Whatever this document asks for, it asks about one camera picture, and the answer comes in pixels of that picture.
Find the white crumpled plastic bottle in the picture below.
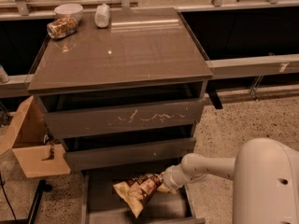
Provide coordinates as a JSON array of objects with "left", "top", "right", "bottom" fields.
[{"left": 94, "top": 4, "right": 110, "bottom": 28}]

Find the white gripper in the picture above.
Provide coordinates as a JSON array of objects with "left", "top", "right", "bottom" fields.
[{"left": 157, "top": 164, "right": 191, "bottom": 194}]

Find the bottom grey drawer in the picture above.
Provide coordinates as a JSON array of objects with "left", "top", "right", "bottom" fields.
[{"left": 81, "top": 159, "right": 206, "bottom": 224}]

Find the brown chip bag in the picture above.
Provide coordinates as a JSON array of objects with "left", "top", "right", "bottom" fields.
[{"left": 113, "top": 173, "right": 163, "bottom": 218}]

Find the grey drawer cabinet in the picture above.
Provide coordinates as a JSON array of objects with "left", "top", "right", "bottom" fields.
[{"left": 27, "top": 7, "right": 214, "bottom": 224}]

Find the white bowl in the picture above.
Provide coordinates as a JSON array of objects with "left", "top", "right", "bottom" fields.
[{"left": 54, "top": 4, "right": 83, "bottom": 22}]

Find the middle grey drawer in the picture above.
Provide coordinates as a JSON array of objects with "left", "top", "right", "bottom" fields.
[{"left": 64, "top": 124, "right": 195, "bottom": 171}]

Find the lying patterned soda can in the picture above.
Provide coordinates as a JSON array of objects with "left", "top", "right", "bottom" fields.
[{"left": 47, "top": 17, "right": 78, "bottom": 39}]

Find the grey drawer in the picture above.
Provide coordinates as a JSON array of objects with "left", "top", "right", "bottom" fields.
[
  {"left": 81, "top": 159, "right": 206, "bottom": 224},
  {"left": 41, "top": 82, "right": 203, "bottom": 138},
  {"left": 64, "top": 124, "right": 195, "bottom": 171}
]

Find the top grey drawer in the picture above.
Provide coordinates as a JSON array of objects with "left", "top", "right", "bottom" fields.
[{"left": 41, "top": 82, "right": 203, "bottom": 138}]

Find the black stand base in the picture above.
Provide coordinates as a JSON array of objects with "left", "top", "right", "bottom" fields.
[{"left": 0, "top": 179, "right": 52, "bottom": 224}]

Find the black cable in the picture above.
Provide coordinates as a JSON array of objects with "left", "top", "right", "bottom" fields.
[{"left": 0, "top": 168, "right": 19, "bottom": 224}]

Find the open cardboard box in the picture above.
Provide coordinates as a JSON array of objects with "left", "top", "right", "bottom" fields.
[{"left": 0, "top": 96, "right": 70, "bottom": 178}]

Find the metal railing frame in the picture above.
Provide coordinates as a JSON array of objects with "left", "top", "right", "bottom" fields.
[{"left": 1, "top": 0, "right": 298, "bottom": 98}]

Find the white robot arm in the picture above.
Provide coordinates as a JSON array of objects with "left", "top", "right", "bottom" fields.
[{"left": 163, "top": 138, "right": 299, "bottom": 224}]

